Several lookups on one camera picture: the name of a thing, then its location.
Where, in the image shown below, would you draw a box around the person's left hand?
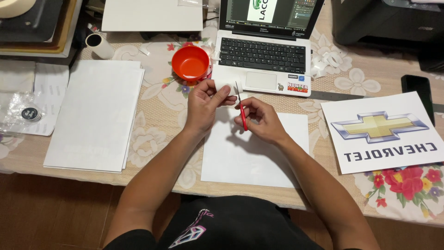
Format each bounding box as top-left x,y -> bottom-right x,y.
183,79 -> 238,135

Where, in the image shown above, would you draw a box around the person's right hand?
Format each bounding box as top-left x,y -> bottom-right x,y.
234,97 -> 289,146

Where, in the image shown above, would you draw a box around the red handled scissors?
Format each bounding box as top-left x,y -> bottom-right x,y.
235,81 -> 249,132

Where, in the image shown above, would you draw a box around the small white paper piece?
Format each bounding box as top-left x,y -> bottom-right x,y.
214,79 -> 244,98

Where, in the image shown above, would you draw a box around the single white paper sheet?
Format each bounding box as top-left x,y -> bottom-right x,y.
200,103 -> 310,189

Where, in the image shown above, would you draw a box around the orange plastic bowl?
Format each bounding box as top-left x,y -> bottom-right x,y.
171,46 -> 211,82

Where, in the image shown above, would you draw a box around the floral beige tablecloth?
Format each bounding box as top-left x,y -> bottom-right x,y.
0,0 -> 444,228

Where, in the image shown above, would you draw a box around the white paper scraps pile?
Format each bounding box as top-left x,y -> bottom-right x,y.
200,36 -> 222,64

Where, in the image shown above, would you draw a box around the white laptop with stickers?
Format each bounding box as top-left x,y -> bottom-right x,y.
210,0 -> 325,98

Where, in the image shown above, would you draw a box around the long metal ruler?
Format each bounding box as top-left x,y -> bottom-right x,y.
310,90 -> 444,114

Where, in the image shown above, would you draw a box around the curled white paper scraps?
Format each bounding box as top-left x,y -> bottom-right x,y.
310,50 -> 343,80

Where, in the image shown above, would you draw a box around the large white board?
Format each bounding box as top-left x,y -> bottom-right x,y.
101,0 -> 204,33

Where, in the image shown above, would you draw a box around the person's black printed shirt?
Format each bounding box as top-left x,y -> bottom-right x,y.
103,195 -> 363,250

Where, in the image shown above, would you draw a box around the stack of white sheets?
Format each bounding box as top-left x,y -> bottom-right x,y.
43,60 -> 145,174

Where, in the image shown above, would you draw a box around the printed gold emblem sheet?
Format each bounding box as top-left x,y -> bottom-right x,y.
321,91 -> 444,175

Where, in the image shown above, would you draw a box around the white paper roll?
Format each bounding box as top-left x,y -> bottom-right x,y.
85,33 -> 115,60

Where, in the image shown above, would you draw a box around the thin white printed sheets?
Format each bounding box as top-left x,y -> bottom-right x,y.
0,60 -> 70,137

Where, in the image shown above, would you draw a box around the black phone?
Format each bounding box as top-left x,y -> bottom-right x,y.
401,74 -> 436,128

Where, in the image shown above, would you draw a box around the black printer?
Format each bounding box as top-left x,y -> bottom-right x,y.
330,0 -> 444,74

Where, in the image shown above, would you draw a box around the heap of boards and press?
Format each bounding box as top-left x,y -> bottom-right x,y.
0,0 -> 84,67

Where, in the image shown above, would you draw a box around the clear plastic bag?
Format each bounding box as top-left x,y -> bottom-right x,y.
0,91 -> 48,134

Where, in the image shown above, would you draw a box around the cream tape roll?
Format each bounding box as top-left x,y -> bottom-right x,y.
0,0 -> 37,19

